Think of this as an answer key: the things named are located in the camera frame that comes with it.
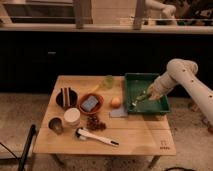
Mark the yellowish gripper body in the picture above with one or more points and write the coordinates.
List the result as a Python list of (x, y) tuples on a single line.
[(154, 91)]

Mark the green pepper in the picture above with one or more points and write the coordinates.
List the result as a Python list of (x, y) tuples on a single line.
[(142, 97)]

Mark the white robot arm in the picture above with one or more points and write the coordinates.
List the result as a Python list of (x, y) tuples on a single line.
[(183, 72)]

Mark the green plastic tray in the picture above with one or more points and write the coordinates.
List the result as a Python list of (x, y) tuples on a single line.
[(134, 85)]

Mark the grey flat card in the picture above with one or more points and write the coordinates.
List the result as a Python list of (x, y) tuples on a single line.
[(118, 113)]

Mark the orange round fruit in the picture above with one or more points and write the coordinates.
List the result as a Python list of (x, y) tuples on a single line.
[(115, 102)]

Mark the translucent green cup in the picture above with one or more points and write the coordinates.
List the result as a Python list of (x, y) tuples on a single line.
[(108, 82)]

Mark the yellow wooden utensil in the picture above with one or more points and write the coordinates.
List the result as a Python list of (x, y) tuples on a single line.
[(94, 89)]

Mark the terracotta bowl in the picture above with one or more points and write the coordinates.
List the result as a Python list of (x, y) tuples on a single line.
[(96, 109)]

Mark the blue sponge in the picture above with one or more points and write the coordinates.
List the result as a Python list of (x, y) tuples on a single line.
[(89, 103)]

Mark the bunch of dark grapes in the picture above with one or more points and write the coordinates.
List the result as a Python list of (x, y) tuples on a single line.
[(94, 123)]

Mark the wooden table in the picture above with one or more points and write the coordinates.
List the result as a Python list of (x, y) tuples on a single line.
[(136, 134)]

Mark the dark bowl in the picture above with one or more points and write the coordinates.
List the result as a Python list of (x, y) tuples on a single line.
[(73, 99)]

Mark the white round lidded container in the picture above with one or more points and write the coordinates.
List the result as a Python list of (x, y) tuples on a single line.
[(72, 116)]

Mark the striped block in bowl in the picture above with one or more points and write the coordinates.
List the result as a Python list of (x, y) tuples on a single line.
[(66, 97)]

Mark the metal cup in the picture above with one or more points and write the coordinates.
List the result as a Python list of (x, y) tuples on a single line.
[(55, 124)]

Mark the black stand on floor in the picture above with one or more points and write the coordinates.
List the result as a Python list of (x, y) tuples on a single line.
[(23, 158)]

